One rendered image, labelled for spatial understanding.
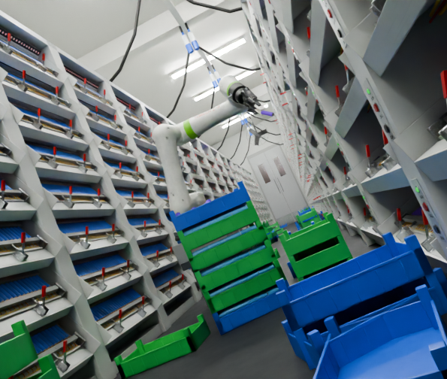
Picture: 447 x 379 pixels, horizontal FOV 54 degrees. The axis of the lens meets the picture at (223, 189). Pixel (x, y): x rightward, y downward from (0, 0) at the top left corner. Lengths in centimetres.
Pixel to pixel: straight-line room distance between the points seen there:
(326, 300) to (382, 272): 12
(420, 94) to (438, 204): 19
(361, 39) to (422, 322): 52
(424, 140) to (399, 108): 7
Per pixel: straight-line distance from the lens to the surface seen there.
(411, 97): 83
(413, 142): 81
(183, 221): 162
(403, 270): 94
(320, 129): 222
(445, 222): 82
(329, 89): 154
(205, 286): 162
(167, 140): 237
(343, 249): 154
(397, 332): 92
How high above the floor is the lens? 30
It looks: 6 degrees up
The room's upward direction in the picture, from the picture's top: 24 degrees counter-clockwise
